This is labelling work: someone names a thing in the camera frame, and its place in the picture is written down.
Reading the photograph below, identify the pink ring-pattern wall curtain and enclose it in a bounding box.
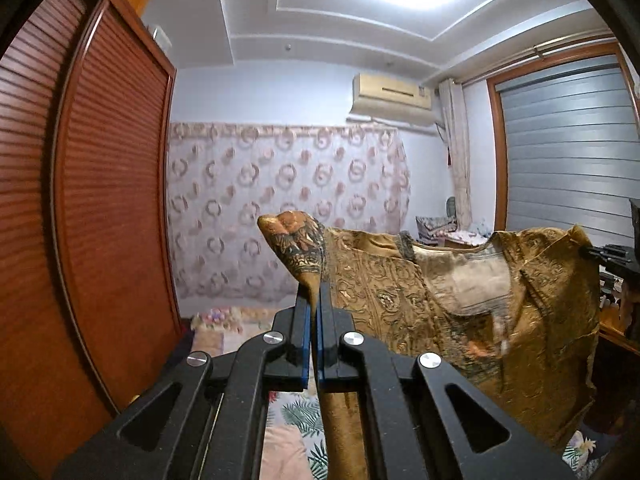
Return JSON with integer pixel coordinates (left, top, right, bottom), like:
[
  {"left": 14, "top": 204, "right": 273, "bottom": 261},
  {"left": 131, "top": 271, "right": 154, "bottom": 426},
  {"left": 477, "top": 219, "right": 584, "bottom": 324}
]
[{"left": 166, "top": 122, "right": 410, "bottom": 308}]

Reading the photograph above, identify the golden brown patterned shirt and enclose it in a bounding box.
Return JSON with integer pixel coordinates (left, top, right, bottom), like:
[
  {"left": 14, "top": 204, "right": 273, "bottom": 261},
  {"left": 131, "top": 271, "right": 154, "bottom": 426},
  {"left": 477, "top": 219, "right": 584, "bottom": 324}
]
[{"left": 257, "top": 210, "right": 599, "bottom": 457}]

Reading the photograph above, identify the beige wall air conditioner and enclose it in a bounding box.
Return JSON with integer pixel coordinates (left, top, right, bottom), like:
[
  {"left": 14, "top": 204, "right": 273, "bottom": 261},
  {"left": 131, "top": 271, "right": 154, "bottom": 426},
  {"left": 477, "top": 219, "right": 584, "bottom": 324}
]
[{"left": 350, "top": 73, "right": 439, "bottom": 127}]

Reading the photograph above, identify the grey window roller blind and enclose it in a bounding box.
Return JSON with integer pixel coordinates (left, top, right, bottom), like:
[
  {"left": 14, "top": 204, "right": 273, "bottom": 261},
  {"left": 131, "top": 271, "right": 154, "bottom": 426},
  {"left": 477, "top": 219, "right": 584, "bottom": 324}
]
[{"left": 497, "top": 54, "right": 639, "bottom": 246}]

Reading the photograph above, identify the beige tied window curtain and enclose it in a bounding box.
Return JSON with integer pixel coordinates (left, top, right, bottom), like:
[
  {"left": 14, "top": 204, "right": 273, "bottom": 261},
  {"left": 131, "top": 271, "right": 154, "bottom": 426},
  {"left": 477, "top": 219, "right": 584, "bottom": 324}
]
[{"left": 438, "top": 79, "right": 473, "bottom": 230}]

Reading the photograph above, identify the floral bedspread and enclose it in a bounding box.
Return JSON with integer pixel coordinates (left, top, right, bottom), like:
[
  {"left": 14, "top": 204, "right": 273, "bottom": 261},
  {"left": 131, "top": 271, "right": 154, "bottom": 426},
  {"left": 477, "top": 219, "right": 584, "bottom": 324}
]
[{"left": 191, "top": 307, "right": 281, "bottom": 358}]

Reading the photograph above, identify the palm leaf print cloth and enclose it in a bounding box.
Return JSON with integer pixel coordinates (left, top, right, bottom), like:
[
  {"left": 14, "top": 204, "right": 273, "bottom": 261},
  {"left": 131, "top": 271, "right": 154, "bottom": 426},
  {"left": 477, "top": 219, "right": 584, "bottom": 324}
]
[{"left": 259, "top": 390, "right": 329, "bottom": 480}]

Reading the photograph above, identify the red-brown louvered wardrobe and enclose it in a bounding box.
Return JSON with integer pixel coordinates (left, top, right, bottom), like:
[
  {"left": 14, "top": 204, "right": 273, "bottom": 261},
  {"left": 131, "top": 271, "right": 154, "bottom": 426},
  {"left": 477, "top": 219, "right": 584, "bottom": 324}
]
[{"left": 1, "top": 0, "right": 181, "bottom": 479}]

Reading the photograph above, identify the brown wooden sideboard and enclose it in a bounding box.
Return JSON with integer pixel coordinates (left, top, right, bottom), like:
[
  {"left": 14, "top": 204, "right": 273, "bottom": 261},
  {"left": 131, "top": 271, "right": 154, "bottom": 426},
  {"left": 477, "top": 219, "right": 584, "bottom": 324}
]
[{"left": 599, "top": 304, "right": 639, "bottom": 356}]

